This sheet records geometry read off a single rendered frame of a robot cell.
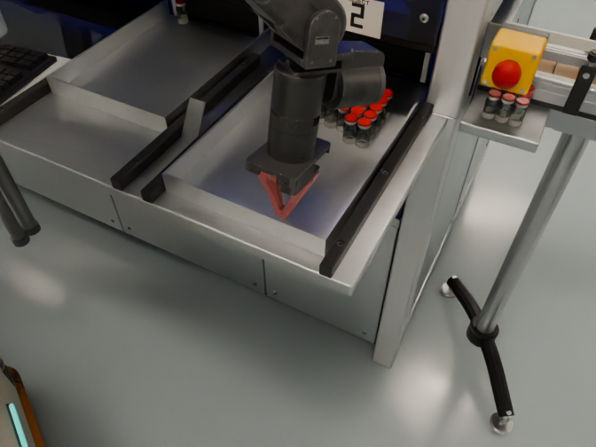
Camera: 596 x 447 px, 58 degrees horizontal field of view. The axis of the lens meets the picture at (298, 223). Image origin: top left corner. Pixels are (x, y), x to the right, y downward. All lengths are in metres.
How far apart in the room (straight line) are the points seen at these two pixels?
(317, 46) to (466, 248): 1.47
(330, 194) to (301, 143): 0.19
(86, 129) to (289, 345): 0.94
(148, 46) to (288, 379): 0.96
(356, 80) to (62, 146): 0.52
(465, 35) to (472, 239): 1.20
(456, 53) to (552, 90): 0.20
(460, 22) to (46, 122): 0.68
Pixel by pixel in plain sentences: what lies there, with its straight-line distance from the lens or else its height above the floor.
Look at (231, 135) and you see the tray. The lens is 0.89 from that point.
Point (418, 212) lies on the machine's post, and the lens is 1.11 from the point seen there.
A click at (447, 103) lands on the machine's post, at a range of 0.94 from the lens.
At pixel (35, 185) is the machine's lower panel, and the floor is 0.13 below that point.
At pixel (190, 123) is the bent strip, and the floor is 0.91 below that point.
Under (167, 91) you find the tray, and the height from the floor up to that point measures 0.88.
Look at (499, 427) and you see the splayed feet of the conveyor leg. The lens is 1.61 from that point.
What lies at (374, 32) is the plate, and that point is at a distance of 0.92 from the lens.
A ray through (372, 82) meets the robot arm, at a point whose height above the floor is 1.09.
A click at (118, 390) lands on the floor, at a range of 1.65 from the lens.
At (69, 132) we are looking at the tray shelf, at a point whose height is 0.88.
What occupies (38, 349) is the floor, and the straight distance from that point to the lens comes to 1.81.
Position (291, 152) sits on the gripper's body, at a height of 1.04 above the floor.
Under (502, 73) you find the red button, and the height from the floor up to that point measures 1.00.
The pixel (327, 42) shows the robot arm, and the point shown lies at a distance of 0.55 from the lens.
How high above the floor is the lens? 1.42
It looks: 47 degrees down
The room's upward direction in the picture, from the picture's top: straight up
